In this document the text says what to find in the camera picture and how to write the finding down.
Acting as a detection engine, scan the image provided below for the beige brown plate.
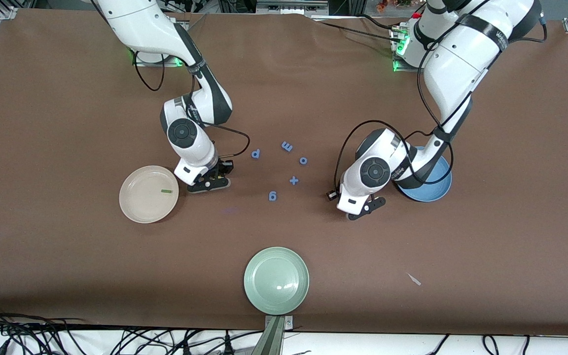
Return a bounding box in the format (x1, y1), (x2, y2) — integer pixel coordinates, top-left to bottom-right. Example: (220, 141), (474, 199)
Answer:
(119, 165), (180, 224)

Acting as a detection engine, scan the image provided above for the blue plate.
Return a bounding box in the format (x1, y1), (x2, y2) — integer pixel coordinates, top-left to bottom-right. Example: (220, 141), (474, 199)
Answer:
(396, 148), (453, 202)

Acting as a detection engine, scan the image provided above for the grey metal frame block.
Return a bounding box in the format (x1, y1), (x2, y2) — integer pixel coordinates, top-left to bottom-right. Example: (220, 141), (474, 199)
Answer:
(257, 0), (329, 15)

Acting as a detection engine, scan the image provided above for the tangled black cable bundle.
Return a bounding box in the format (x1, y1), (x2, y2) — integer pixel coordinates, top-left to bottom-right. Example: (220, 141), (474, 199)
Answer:
(0, 303), (265, 355)

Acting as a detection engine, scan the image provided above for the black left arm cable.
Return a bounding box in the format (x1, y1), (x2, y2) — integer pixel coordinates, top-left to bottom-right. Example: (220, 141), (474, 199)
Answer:
(333, 10), (548, 195)

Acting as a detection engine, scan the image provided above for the grey metal camera post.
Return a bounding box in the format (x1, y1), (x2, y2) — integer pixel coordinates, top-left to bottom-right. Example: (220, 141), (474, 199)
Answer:
(251, 316), (294, 355)

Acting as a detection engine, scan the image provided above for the pale green plate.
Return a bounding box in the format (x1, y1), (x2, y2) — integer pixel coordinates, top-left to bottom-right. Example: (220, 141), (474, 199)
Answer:
(244, 247), (310, 316)

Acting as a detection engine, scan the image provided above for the brown table cover sheet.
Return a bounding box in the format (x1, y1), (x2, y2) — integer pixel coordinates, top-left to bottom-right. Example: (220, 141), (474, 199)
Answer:
(0, 7), (568, 336)

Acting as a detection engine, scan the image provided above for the black base power cable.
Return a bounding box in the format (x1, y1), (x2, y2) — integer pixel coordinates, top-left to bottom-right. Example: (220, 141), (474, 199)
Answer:
(311, 14), (403, 45)

